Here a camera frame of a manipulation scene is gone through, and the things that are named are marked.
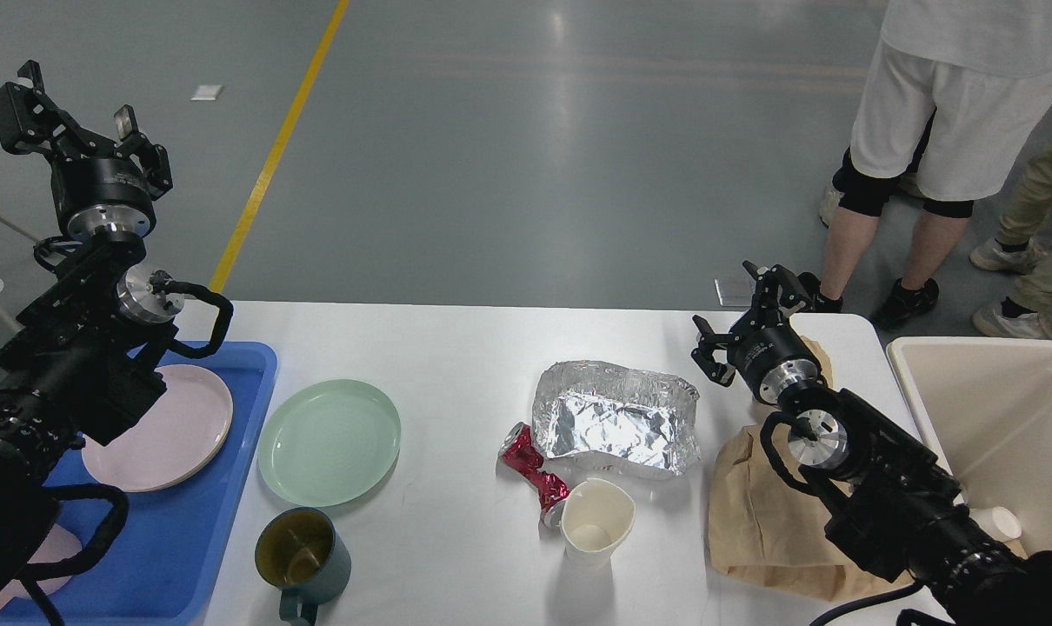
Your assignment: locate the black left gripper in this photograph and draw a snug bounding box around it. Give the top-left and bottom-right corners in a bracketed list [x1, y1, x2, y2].
[0, 60, 173, 241]

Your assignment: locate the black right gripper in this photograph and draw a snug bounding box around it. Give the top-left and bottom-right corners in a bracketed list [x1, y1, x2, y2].
[690, 261, 827, 407]

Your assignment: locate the green plate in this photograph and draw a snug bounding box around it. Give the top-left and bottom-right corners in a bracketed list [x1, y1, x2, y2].
[258, 379, 402, 508]

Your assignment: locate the dark teal mug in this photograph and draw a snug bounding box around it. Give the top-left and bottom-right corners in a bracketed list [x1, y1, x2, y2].
[252, 507, 352, 625]

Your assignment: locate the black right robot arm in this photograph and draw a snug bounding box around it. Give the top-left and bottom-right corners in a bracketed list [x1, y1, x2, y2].
[690, 262, 1052, 625]

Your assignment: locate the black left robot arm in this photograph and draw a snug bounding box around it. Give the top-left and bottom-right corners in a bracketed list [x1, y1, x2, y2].
[0, 60, 235, 625]

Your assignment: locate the grey floor plate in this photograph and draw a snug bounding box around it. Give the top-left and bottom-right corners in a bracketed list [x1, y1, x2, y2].
[714, 277, 756, 309]

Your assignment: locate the aluminium foil tray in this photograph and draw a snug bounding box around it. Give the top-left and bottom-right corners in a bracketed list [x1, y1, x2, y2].
[531, 360, 702, 481]

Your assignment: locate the brown paper bag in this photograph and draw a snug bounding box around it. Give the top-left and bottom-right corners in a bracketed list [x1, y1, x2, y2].
[707, 336, 1029, 603]

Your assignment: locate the white paper cup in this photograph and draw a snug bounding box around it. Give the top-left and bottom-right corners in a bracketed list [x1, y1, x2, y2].
[559, 478, 635, 569]

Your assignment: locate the crushed red can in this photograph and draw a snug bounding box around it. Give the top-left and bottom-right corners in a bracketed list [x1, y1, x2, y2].
[498, 423, 570, 529]

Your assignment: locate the beige plastic bin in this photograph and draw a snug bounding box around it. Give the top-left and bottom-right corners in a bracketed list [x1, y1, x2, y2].
[887, 337, 1052, 554]

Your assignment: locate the pink plate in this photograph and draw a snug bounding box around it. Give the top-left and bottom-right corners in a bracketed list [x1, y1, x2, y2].
[81, 364, 235, 494]

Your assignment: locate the person in khaki trousers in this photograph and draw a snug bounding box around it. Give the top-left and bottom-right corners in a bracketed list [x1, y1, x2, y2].
[969, 142, 1052, 340]

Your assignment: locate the small white cup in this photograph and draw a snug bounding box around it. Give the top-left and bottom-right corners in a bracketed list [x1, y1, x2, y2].
[969, 506, 1023, 542]

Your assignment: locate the person in white shorts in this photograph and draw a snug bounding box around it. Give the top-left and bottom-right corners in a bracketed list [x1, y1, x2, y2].
[800, 1, 1052, 329]

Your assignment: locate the pink mug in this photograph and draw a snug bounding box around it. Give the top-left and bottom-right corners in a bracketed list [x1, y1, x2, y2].
[0, 523, 83, 610]

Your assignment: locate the blue plastic tray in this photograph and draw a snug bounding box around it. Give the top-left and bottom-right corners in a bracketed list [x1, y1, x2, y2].
[0, 341, 278, 625]

